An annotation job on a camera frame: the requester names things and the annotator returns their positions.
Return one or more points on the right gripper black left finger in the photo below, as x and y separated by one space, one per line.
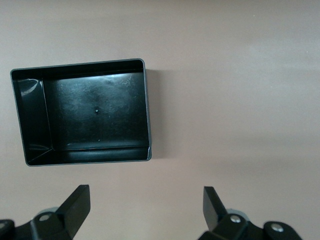
72 212

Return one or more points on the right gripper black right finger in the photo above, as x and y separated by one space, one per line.
215 212

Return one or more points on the black rectangular plastic box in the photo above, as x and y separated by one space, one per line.
100 120

